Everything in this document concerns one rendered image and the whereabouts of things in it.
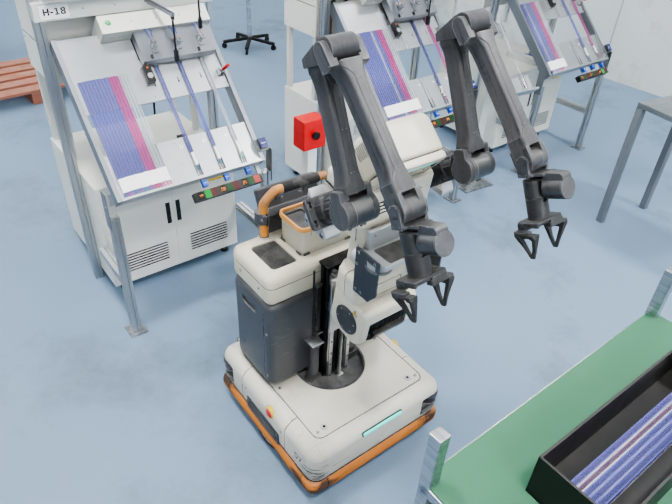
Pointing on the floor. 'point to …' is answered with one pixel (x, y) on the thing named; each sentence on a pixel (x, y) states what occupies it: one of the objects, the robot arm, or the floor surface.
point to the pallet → (19, 80)
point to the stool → (249, 33)
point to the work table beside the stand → (631, 149)
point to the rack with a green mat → (544, 418)
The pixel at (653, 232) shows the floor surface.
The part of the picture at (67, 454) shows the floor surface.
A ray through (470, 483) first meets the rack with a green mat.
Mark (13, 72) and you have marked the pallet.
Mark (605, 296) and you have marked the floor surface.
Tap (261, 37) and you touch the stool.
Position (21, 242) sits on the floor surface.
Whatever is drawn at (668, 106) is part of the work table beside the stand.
